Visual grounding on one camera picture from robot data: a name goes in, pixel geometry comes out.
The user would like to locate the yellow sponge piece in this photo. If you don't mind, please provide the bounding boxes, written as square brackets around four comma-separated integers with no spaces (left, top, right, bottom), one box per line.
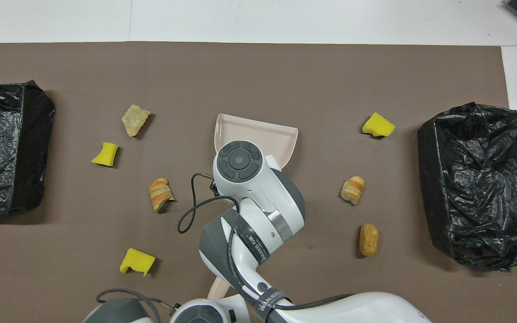
[119,248,156,276]
[91,142,119,167]
[362,112,396,138]

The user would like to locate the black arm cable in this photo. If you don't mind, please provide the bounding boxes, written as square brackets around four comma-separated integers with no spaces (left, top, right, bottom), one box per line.
[96,289,180,314]
[177,173,241,234]

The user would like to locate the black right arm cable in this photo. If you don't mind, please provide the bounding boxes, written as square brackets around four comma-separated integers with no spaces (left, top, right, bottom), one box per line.
[177,173,241,234]

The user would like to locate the brown oblong bread roll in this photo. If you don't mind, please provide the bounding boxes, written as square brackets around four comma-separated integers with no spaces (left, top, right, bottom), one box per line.
[359,223,380,257]

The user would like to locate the beige brush with black bristles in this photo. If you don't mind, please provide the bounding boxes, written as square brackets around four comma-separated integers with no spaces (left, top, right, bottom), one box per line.
[207,276,231,300]

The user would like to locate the black bag-wrapped bin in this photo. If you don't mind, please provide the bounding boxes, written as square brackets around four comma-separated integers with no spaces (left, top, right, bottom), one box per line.
[0,80,56,214]

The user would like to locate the brown table mat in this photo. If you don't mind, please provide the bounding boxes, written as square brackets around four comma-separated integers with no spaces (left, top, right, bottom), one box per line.
[0,42,517,323]

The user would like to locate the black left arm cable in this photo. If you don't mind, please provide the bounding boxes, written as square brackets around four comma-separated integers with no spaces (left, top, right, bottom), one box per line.
[96,289,180,314]

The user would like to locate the tan puff pastry piece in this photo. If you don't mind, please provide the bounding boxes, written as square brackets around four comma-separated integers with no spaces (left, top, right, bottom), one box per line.
[121,105,152,137]

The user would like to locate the striped croissant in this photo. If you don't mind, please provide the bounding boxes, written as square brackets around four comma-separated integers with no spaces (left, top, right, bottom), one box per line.
[149,178,175,213]
[341,176,365,205]

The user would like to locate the open black bag-lined bin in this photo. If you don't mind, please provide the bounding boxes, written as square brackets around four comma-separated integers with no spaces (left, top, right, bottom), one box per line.
[417,102,517,271]

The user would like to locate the beige plastic dustpan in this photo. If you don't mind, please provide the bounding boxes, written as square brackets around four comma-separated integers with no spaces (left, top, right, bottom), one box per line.
[214,113,299,170]

